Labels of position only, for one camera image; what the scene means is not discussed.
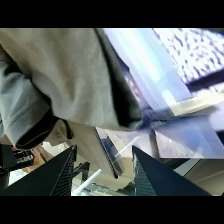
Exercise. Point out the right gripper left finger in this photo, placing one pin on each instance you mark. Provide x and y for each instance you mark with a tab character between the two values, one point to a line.
50	176

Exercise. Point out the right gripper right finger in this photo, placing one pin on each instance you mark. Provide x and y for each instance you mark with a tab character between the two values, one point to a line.
156	176

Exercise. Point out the brown T-shirt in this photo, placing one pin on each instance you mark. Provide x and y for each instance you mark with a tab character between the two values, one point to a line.
66	73

